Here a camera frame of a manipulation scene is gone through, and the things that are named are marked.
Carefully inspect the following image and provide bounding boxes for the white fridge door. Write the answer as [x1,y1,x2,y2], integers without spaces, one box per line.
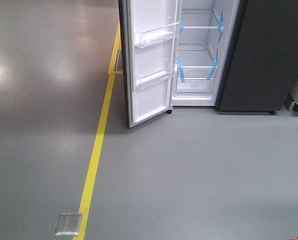
[118,0,182,128]

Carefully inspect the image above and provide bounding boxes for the blue tape strip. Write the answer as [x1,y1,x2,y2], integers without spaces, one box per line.
[177,59,185,83]
[217,11,224,41]
[207,50,218,80]

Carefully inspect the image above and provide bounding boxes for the silver floor outlet plate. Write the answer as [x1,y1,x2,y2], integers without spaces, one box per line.
[54,213,83,237]

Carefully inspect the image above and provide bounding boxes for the white fridge shelf middle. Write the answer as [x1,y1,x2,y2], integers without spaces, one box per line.
[180,26,218,31]

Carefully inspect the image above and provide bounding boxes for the clear fridge crisper drawer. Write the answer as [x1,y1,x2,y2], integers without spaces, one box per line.
[175,67,214,96]

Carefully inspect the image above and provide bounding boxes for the clear door bin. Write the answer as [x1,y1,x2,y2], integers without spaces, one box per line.
[134,22,180,49]
[135,64,176,89]

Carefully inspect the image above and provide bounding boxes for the clear lower door bin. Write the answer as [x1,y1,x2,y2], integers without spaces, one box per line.
[135,64,176,89]

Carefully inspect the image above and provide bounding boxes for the clear middle door bin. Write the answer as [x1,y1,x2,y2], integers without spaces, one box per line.
[134,22,180,49]

